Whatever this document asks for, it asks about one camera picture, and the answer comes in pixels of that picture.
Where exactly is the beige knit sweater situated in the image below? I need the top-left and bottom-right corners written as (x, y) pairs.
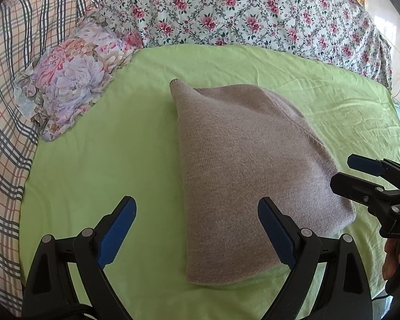
top-left (169, 79), bottom-right (357, 286)

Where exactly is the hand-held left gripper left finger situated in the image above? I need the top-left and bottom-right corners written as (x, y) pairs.
top-left (20, 196), bottom-right (137, 320)

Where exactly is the plaid blanket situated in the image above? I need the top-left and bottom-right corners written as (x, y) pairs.
top-left (0, 0), bottom-right (107, 317)

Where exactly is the green bed sheet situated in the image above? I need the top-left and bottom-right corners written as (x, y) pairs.
top-left (18, 43), bottom-right (400, 320)

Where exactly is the peony print pillow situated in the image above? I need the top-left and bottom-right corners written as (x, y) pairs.
top-left (14, 23), bottom-right (144, 142)

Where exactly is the person's right hand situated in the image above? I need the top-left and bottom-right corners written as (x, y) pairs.
top-left (382, 238), bottom-right (400, 281)

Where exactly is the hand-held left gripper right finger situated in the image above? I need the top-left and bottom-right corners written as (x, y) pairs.
top-left (257, 197), bottom-right (374, 320)

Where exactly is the rose print quilt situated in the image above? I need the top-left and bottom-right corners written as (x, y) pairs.
top-left (97, 0), bottom-right (394, 97)

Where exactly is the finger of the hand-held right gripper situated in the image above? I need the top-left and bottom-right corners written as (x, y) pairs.
top-left (347, 154), bottom-right (400, 188)
top-left (330, 172), bottom-right (400, 221)

